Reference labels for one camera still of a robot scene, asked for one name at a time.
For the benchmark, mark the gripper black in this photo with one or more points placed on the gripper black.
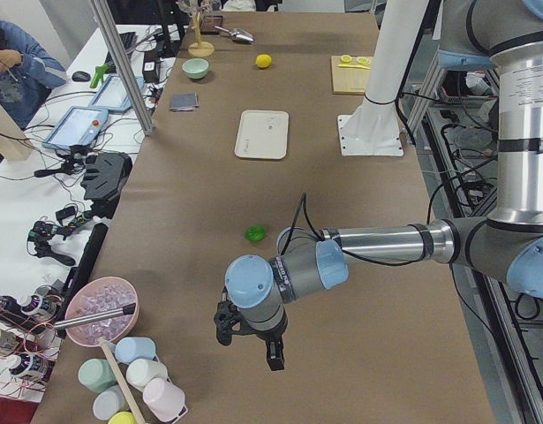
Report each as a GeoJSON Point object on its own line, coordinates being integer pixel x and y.
{"type": "Point", "coordinates": [272, 342]}

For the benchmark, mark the green lime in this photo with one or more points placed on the green lime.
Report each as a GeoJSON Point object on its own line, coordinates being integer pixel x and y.
{"type": "Point", "coordinates": [255, 233]}

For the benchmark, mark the yellow lemon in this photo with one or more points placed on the yellow lemon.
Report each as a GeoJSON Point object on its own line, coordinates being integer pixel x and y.
{"type": "Point", "coordinates": [263, 61]}

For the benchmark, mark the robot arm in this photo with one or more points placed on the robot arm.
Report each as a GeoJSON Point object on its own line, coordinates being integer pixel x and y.
{"type": "Point", "coordinates": [506, 245]}

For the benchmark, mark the white rabbit tray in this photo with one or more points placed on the white rabbit tray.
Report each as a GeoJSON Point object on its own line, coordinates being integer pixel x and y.
{"type": "Point", "coordinates": [262, 134]}

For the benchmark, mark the pink cup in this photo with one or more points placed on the pink cup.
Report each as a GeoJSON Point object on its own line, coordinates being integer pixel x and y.
{"type": "Point", "coordinates": [165, 400]}

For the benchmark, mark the white cup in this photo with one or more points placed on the white cup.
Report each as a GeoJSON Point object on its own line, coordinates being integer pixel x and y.
{"type": "Point", "coordinates": [141, 372]}

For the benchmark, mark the metal tongs in bowl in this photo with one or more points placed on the metal tongs in bowl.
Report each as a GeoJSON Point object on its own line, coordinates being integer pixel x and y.
{"type": "Point", "coordinates": [129, 309]}

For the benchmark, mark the yellow cup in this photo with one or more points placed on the yellow cup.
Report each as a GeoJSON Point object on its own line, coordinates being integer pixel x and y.
{"type": "Point", "coordinates": [122, 417]}

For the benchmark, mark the grey blue cup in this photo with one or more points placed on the grey blue cup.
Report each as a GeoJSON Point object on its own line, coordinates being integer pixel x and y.
{"type": "Point", "coordinates": [109, 402]}

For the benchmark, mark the green cup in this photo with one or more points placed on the green cup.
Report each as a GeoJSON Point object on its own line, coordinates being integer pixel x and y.
{"type": "Point", "coordinates": [96, 375]}

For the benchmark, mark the pink bowl with ice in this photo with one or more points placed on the pink bowl with ice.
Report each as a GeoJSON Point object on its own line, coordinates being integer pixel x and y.
{"type": "Point", "coordinates": [104, 294]}

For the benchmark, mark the black controller device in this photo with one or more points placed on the black controller device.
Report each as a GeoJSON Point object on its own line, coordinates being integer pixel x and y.
{"type": "Point", "coordinates": [106, 175]}

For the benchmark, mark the grey folded cloth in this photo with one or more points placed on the grey folded cloth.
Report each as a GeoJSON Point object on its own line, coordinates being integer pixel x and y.
{"type": "Point", "coordinates": [184, 102]}

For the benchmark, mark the wooden cutting board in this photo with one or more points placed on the wooden cutting board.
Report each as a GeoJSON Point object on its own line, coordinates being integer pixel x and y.
{"type": "Point", "coordinates": [348, 81]}

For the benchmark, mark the mint green bowl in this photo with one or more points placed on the mint green bowl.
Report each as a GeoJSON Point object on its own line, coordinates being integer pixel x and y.
{"type": "Point", "coordinates": [195, 68]}

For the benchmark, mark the yellow plastic knife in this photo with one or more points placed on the yellow plastic knife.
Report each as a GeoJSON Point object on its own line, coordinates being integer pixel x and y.
{"type": "Point", "coordinates": [353, 66]}

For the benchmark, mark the teach pendant tablet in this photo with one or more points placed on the teach pendant tablet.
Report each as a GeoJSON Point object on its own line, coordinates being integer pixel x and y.
{"type": "Point", "coordinates": [79, 126]}
{"type": "Point", "coordinates": [112, 96]}

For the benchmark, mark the wooden mug tree stand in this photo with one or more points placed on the wooden mug tree stand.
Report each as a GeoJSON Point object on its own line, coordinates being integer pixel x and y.
{"type": "Point", "coordinates": [199, 48]}

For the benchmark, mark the metal scoop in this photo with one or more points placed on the metal scoop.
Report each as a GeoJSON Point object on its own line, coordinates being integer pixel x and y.
{"type": "Point", "coordinates": [237, 35]}

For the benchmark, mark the computer mouse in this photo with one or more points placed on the computer mouse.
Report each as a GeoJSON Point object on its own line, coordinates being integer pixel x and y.
{"type": "Point", "coordinates": [81, 76]}

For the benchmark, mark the person in blue jacket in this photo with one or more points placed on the person in blue jacket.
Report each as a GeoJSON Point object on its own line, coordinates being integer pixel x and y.
{"type": "Point", "coordinates": [28, 73]}

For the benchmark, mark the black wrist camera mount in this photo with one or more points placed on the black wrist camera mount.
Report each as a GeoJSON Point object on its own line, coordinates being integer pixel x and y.
{"type": "Point", "coordinates": [229, 322]}

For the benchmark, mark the wooden cup rack handle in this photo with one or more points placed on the wooden cup rack handle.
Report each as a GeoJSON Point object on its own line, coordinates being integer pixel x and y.
{"type": "Point", "coordinates": [109, 356]}

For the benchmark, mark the white camera post base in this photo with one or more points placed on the white camera post base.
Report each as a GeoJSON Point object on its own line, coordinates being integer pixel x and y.
{"type": "Point", "coordinates": [373, 128]}

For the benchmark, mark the aluminium frame post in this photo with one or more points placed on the aluminium frame post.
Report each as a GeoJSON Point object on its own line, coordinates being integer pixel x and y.
{"type": "Point", "coordinates": [106, 23]}

